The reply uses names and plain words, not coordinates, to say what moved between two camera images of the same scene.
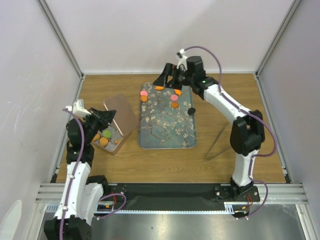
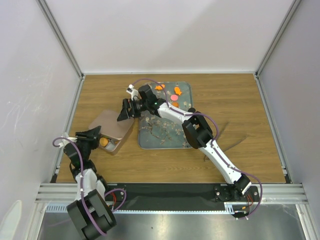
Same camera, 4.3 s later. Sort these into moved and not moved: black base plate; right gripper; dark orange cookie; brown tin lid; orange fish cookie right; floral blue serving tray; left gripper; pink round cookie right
Moved: brown tin lid; right gripper; left gripper
Not moved: orange fish cookie right; floral blue serving tray; black base plate; pink round cookie right; dark orange cookie
